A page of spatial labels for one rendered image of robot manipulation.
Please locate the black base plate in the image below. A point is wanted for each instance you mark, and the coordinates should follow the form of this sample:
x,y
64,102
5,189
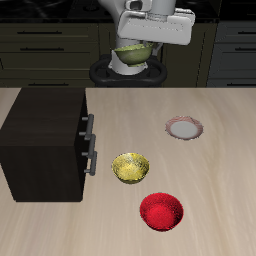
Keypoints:
x,y
100,74

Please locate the white plate with pink rim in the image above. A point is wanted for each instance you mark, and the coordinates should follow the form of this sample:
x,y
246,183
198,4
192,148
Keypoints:
x,y
184,129

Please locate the red bowl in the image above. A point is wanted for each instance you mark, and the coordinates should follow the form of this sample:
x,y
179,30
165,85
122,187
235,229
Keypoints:
x,y
161,212

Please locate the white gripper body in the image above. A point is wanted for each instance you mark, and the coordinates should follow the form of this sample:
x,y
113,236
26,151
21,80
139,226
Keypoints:
x,y
151,30

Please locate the dark wooden cabinet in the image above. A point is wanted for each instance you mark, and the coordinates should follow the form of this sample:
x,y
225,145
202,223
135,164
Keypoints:
x,y
41,143

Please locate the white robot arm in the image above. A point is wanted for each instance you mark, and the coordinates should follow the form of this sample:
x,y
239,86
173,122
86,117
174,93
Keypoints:
x,y
126,68

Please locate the dark kitchen cupboards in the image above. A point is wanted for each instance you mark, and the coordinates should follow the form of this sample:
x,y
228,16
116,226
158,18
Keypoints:
x,y
46,50

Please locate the green bowl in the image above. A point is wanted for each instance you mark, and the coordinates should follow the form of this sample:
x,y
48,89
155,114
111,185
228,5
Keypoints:
x,y
132,55

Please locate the yellow bowl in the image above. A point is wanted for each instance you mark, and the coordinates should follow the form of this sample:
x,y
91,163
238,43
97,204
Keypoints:
x,y
130,167

